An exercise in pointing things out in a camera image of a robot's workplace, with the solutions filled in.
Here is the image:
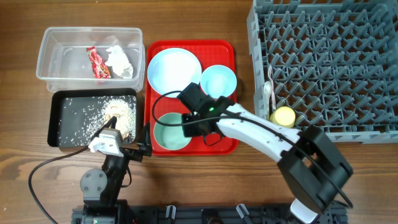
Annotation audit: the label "white plastic spoon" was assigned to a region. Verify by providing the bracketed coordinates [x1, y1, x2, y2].
[263, 81, 271, 120]

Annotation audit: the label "light blue bowl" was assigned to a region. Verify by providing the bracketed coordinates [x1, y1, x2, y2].
[200, 65, 238, 98]

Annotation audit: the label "green bowl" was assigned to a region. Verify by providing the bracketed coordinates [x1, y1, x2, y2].
[154, 113, 191, 151]

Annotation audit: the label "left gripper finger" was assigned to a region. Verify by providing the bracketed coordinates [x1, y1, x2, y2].
[133, 122, 152, 157]
[96, 116, 117, 137]

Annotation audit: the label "rice and food scraps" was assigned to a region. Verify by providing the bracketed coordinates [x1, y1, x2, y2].
[57, 95, 136, 147]

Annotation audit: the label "light blue plate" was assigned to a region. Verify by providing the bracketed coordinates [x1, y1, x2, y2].
[147, 48, 202, 95]

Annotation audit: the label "clear plastic waste bin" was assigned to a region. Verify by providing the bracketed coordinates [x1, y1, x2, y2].
[36, 27, 146, 92]

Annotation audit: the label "yellow plastic cup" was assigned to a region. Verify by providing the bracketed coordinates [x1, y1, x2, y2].
[270, 106, 295, 128]

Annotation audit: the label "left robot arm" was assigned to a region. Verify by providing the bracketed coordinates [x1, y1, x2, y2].
[71, 116, 152, 224]

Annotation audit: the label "grey dishwasher rack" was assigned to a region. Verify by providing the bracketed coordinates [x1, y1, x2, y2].
[246, 0, 397, 144]

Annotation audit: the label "red snack wrapper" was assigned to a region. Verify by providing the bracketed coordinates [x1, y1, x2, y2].
[86, 47, 111, 79]

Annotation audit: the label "black food waste tray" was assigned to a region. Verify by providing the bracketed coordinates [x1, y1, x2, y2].
[47, 88, 137, 148]

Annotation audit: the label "white plastic fork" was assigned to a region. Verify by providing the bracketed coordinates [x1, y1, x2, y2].
[267, 65, 277, 110]

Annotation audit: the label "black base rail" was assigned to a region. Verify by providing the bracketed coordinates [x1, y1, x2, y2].
[71, 203, 348, 224]

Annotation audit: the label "white tissue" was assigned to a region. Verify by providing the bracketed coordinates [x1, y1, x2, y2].
[105, 45, 134, 78]

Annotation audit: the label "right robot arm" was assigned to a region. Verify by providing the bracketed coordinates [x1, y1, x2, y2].
[177, 83, 353, 223]

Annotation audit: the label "red serving tray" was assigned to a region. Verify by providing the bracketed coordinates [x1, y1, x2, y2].
[144, 40, 238, 156]

